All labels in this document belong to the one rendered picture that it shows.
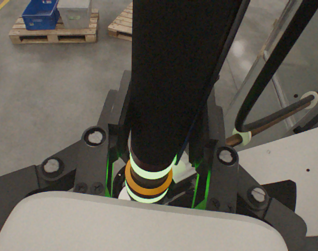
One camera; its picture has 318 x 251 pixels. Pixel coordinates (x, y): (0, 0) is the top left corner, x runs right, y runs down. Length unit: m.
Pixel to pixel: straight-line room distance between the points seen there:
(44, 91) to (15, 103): 0.33
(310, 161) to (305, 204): 0.11
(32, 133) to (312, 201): 2.17
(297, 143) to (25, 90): 2.58
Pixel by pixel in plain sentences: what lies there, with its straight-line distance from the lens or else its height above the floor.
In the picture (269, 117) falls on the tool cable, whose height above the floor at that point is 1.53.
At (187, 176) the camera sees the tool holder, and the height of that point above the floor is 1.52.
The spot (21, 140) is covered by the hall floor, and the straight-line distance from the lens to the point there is 2.27.
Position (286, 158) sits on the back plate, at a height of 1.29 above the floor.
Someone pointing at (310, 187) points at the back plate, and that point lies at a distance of 0.60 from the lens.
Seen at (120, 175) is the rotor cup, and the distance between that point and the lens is 0.56.
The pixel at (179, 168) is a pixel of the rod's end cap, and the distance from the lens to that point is 0.22.
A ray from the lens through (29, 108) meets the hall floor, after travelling 2.49.
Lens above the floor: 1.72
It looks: 54 degrees down
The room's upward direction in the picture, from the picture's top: 11 degrees clockwise
